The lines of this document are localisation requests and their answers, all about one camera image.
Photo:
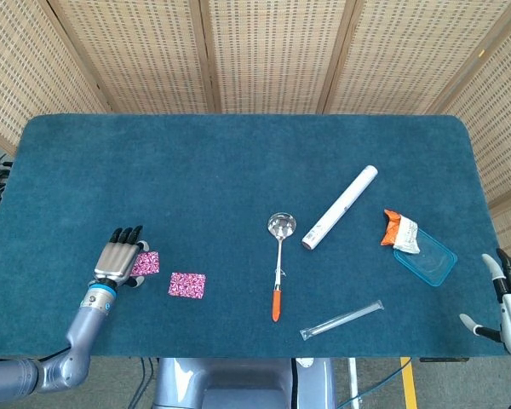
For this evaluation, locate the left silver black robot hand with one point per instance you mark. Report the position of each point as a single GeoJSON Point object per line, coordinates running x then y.
{"type": "Point", "coordinates": [115, 262]}

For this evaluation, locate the pink patterned card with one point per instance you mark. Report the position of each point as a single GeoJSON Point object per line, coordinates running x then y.
{"type": "Point", "coordinates": [187, 285]}
{"type": "Point", "coordinates": [149, 263]}

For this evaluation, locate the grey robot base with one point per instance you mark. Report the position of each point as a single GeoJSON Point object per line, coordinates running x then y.
{"type": "Point", "coordinates": [238, 383]}

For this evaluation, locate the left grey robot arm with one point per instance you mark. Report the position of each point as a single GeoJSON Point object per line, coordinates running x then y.
{"type": "Point", "coordinates": [85, 324]}

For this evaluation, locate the black flat bar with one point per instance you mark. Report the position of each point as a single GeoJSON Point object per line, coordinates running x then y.
{"type": "Point", "coordinates": [443, 359]}

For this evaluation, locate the blue carpet table cover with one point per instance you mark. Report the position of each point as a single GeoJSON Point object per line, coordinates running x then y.
{"type": "Point", "coordinates": [196, 170]}

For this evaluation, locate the yellow floor tape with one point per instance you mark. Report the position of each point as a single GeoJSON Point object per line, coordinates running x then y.
{"type": "Point", "coordinates": [409, 383]}

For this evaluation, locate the orange and white snack bag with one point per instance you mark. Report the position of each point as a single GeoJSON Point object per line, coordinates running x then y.
{"type": "Point", "coordinates": [402, 234]}

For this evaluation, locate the clear plastic wrapped tube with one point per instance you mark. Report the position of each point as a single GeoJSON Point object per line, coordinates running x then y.
{"type": "Point", "coordinates": [345, 318]}

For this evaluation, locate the white paper roll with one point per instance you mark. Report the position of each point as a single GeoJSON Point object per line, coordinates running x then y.
{"type": "Point", "coordinates": [340, 206]}

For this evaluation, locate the woven rattan folding screen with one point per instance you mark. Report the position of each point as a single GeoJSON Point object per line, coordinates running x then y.
{"type": "Point", "coordinates": [272, 55]}

